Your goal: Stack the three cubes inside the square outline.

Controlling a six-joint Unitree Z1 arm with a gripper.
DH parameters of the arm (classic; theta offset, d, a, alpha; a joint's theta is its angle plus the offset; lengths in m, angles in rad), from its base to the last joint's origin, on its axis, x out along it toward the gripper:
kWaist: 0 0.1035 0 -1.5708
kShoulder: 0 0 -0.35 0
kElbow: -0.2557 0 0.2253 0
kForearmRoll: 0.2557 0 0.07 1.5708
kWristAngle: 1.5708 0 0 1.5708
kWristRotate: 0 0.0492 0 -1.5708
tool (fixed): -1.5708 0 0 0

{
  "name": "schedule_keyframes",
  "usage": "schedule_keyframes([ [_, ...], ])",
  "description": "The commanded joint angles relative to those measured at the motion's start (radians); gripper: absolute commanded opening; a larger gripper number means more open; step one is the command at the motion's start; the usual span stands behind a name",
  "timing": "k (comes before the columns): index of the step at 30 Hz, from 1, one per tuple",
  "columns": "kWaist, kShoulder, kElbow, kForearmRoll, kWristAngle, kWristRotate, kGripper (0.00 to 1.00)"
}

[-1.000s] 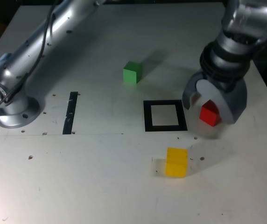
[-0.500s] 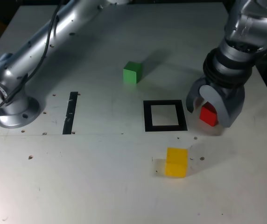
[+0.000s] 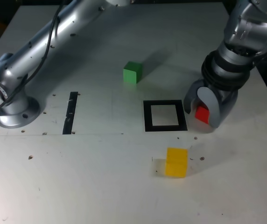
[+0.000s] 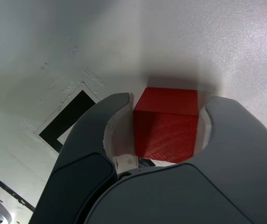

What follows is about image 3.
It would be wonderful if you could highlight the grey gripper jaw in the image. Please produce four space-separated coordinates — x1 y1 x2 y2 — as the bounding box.
184 78 209 115
197 86 239 128

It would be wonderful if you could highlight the red cube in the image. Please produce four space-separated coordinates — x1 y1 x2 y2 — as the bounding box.
195 105 210 124

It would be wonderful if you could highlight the green cube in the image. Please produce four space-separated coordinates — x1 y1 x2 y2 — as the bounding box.
123 61 143 84

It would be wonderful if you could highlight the yellow cube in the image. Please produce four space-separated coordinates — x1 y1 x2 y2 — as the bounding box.
165 147 189 179

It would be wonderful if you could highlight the black tape square outline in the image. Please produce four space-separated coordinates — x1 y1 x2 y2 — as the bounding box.
143 99 188 133

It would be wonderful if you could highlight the black tape strip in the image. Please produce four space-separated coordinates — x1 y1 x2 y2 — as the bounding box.
62 91 78 135

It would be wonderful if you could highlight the black cable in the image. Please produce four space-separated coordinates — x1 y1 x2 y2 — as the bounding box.
0 0 65 119

